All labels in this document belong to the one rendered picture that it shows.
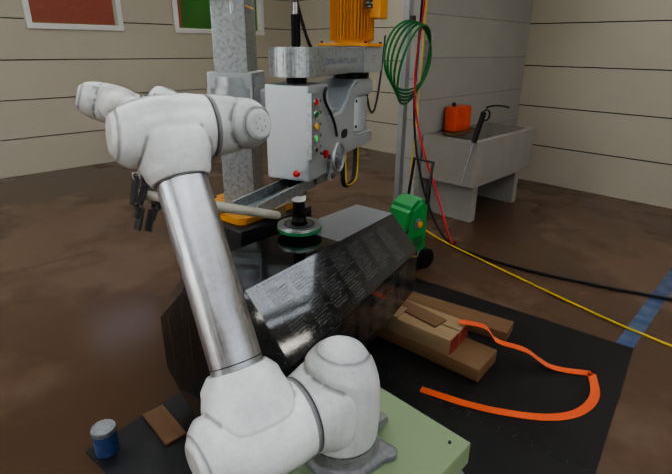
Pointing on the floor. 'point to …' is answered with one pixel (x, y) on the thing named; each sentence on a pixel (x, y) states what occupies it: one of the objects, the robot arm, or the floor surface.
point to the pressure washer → (415, 217)
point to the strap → (528, 412)
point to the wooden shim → (164, 425)
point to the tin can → (105, 438)
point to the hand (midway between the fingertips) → (144, 220)
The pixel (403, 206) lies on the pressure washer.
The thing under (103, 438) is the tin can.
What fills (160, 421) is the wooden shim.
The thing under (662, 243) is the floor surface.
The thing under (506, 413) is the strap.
